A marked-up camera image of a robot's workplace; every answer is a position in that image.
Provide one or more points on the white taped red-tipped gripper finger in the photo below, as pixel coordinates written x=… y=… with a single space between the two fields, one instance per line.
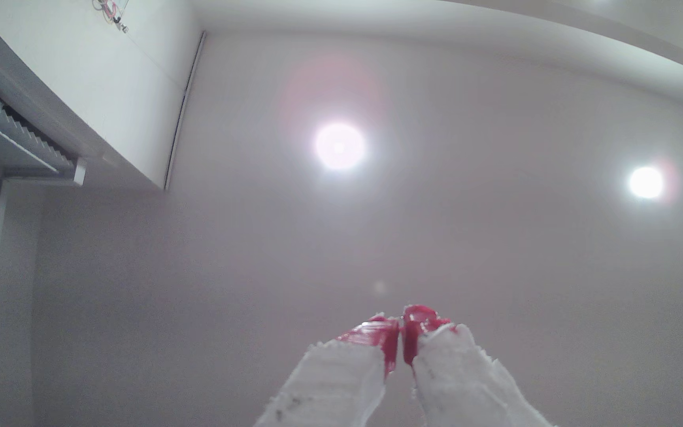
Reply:
x=460 y=385
x=335 y=385

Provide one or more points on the round ceiling lamp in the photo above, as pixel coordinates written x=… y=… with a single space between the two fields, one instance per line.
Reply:
x=645 y=182
x=340 y=146

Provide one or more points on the thin dark wall trim strip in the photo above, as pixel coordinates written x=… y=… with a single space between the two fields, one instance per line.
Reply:
x=184 y=112

